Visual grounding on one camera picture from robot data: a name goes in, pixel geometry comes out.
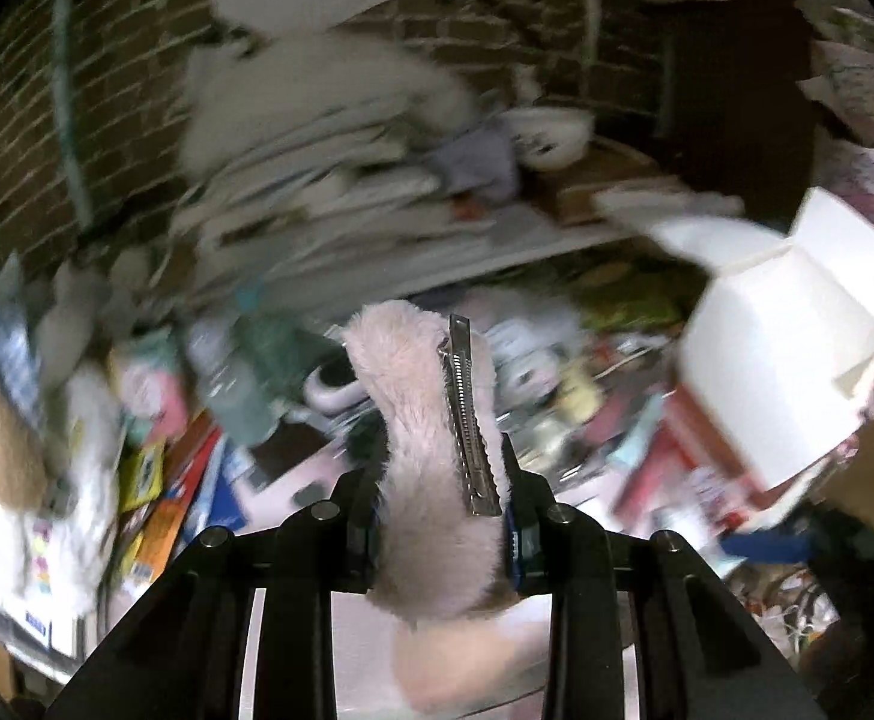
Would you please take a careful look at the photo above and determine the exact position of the pink kotex pack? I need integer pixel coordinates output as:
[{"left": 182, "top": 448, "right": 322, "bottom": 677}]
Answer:
[{"left": 108, "top": 327, "right": 190, "bottom": 449}]

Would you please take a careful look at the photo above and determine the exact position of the orange packet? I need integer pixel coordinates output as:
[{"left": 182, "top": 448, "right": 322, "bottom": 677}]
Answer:
[{"left": 132, "top": 425, "right": 217, "bottom": 587}]

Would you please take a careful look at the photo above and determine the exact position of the teal bottle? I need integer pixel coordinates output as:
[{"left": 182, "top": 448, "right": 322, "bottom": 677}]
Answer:
[{"left": 235, "top": 289, "right": 334, "bottom": 401}]

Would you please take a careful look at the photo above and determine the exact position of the pink hair brush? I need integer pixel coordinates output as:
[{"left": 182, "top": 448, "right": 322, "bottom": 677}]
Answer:
[{"left": 302, "top": 356, "right": 367, "bottom": 416}]

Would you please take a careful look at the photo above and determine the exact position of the clear liquid bottle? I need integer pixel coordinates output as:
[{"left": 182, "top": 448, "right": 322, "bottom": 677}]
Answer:
[{"left": 185, "top": 316, "right": 277, "bottom": 447}]

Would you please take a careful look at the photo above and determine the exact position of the purple cloth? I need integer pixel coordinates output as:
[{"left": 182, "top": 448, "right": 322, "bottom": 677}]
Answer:
[{"left": 423, "top": 125, "right": 519, "bottom": 203}]

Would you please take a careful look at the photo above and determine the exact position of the panda ceramic bowl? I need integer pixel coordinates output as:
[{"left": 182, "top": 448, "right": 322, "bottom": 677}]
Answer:
[{"left": 502, "top": 106, "right": 593, "bottom": 172}]

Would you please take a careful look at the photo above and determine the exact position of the stack of books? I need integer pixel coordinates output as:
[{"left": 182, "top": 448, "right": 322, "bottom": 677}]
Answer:
[{"left": 170, "top": 99, "right": 544, "bottom": 295}]

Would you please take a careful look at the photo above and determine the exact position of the white fluffy fur piece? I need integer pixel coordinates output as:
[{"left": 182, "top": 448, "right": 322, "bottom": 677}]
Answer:
[{"left": 178, "top": 31, "right": 478, "bottom": 181}]

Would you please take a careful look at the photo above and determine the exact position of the blue packet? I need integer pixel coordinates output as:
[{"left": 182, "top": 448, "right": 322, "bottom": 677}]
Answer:
[{"left": 183, "top": 436, "right": 253, "bottom": 544}]

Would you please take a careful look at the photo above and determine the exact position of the pink fluffy hair clip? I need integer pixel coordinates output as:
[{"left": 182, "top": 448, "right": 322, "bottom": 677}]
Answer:
[{"left": 344, "top": 301, "right": 551, "bottom": 713}]

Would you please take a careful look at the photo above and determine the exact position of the pink cartoon cardboard box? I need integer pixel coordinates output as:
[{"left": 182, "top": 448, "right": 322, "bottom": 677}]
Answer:
[{"left": 593, "top": 185, "right": 874, "bottom": 533}]

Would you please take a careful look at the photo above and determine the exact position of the white plush toy with cap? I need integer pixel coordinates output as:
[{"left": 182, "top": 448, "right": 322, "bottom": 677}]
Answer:
[{"left": 0, "top": 253, "right": 125, "bottom": 616}]

